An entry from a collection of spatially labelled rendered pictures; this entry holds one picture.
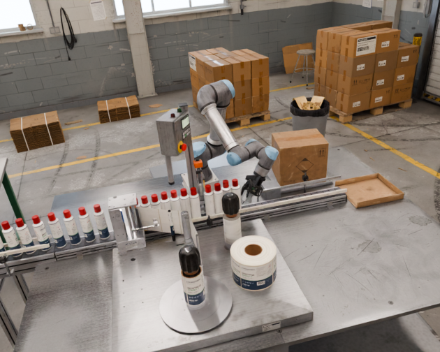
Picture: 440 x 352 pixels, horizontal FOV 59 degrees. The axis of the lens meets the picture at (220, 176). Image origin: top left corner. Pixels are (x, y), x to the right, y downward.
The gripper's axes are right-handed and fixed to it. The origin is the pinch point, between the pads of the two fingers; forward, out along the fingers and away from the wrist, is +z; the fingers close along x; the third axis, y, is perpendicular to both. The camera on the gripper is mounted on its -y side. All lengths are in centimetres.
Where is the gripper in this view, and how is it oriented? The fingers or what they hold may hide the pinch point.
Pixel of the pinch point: (242, 201)
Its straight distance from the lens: 220.6
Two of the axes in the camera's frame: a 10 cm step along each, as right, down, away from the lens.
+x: 8.8, 2.8, 3.9
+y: 2.3, 4.6, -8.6
